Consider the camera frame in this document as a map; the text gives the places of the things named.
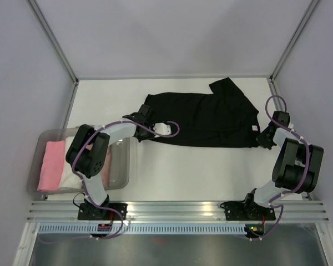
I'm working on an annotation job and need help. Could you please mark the black t-shirt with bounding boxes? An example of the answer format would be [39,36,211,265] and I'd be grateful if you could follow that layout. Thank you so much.
[144,78,260,148]

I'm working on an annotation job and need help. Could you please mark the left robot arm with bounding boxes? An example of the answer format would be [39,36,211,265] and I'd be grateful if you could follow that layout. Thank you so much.
[65,105,154,221]

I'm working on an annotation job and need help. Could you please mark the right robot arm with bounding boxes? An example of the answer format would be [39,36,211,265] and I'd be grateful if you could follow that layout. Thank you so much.
[242,111,324,221]

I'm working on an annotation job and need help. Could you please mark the clear plastic bin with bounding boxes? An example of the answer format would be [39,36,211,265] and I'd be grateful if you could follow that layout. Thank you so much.
[27,120,136,195]

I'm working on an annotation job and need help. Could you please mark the light pink rolled t-shirt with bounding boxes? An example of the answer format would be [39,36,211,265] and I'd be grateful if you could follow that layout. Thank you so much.
[100,146,112,188]

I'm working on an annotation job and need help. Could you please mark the white rolled t-shirt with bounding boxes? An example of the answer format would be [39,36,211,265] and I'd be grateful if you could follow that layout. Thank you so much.
[58,136,82,191]

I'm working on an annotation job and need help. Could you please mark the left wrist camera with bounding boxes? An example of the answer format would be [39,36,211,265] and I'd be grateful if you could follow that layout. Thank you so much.
[153,123,171,137]

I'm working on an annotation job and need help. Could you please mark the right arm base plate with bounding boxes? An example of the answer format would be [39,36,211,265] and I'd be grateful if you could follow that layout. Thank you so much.
[220,201,276,221]

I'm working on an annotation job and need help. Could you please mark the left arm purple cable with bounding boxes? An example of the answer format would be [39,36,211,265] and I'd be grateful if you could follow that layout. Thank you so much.
[70,120,180,211]

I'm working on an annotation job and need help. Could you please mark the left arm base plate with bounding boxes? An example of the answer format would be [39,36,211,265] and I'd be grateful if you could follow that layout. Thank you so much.
[77,202,128,221]

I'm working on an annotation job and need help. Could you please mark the aluminium mounting rail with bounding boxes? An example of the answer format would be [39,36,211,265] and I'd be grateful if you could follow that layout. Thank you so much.
[26,201,329,223]

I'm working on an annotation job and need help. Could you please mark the right aluminium frame post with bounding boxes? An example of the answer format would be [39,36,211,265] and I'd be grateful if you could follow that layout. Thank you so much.
[268,0,321,85]

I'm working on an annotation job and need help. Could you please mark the aluminium frame post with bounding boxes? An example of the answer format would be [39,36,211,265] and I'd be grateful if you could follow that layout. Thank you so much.
[268,0,321,85]
[26,0,79,84]

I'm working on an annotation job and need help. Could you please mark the left aluminium frame post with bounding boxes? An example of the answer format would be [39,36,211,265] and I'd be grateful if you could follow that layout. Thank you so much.
[26,0,79,84]

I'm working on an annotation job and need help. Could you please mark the slotted cable duct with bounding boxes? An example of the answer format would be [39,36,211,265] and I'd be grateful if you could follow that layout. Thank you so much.
[37,224,260,234]

